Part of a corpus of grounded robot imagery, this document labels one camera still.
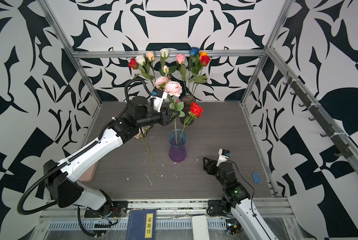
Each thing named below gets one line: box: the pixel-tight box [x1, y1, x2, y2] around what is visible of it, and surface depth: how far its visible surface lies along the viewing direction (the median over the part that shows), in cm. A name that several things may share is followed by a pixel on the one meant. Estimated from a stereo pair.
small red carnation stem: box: [179, 102, 204, 142], surface depth 76 cm
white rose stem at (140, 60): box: [135, 54, 155, 88], surface depth 86 cm
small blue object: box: [252, 171, 262, 184], surface depth 85 cm
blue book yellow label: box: [125, 209, 157, 240], surface depth 70 cm
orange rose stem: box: [199, 51, 209, 59], surface depth 88 cm
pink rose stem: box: [175, 53, 187, 97], surface depth 87 cm
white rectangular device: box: [192, 215, 210, 240], surface depth 66 cm
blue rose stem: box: [189, 47, 200, 96], surface depth 87 cm
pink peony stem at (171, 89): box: [155, 65, 185, 145], surface depth 66 cm
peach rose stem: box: [146, 51, 156, 79], surface depth 87 cm
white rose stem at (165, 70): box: [159, 48, 177, 77], surface depth 89 cm
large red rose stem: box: [191, 55, 211, 97], surface depth 86 cm
